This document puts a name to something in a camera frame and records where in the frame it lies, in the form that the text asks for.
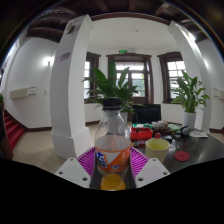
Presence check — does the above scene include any brown box of white items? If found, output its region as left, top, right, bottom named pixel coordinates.
left=151, top=120, right=172, bottom=134

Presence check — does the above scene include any yellow cup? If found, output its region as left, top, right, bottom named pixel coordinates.
left=144, top=137, right=171, bottom=164

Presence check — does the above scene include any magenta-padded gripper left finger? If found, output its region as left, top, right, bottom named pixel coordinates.
left=54, top=146, right=98, bottom=189

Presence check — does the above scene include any clear orange soda bottle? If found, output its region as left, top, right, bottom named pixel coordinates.
left=94, top=96, right=132, bottom=192

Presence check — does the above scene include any printed magazine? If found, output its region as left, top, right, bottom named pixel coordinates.
left=189, top=129, right=210, bottom=139

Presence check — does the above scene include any red plastic box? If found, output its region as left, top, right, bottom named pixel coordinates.
left=130, top=126, right=154, bottom=141

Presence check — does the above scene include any purple pillar sign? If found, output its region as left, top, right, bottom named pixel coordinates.
left=54, top=51, right=72, bottom=64

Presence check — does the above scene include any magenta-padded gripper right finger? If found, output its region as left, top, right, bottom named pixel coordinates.
left=129, top=146, right=172, bottom=189

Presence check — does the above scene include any green notebook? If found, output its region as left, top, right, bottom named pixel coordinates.
left=167, top=123, right=183, bottom=132

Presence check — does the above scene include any green box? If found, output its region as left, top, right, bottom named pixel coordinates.
left=132, top=123, right=153, bottom=130

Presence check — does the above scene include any pillar mounted light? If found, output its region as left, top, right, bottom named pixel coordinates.
left=187, top=30, right=197, bottom=42

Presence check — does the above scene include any flat round red coaster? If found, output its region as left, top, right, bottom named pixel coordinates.
left=173, top=150, right=191, bottom=163

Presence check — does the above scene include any leafy plant in white pot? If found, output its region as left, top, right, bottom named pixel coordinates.
left=170, top=69, right=211, bottom=130
left=81, top=59, right=144, bottom=124

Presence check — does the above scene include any wall lamp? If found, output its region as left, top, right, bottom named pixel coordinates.
left=42, top=55, right=55, bottom=67

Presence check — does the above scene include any brown framed window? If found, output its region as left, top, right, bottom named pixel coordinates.
left=157, top=51, right=188, bottom=104
left=83, top=51, right=102, bottom=103

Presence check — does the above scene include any brown wooden double door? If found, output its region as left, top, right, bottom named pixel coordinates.
left=106, top=53, right=155, bottom=105

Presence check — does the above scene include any black and grey device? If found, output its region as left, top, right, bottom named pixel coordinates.
left=173, top=125, right=192, bottom=137

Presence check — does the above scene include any white wall heater unit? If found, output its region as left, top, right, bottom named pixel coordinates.
left=213, top=87, right=224, bottom=101
left=9, top=86, right=38, bottom=100

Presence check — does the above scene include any black chair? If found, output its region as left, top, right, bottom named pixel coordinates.
left=131, top=103, right=162, bottom=125

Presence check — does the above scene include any dark wooden stand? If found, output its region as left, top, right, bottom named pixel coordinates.
left=0, top=101, right=14, bottom=161

